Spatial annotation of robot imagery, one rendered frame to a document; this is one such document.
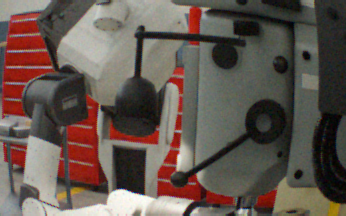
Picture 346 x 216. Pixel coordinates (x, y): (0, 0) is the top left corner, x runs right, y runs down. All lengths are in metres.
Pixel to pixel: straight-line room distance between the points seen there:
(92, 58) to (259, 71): 0.50
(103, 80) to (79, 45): 0.10
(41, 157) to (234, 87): 0.52
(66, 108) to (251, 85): 0.50
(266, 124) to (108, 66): 0.51
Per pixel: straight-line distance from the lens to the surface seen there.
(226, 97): 1.50
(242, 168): 1.52
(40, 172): 1.85
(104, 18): 1.80
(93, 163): 6.89
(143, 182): 2.29
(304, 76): 1.44
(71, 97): 1.87
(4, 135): 4.58
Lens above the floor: 1.68
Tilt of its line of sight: 8 degrees down
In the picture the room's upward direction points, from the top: 3 degrees clockwise
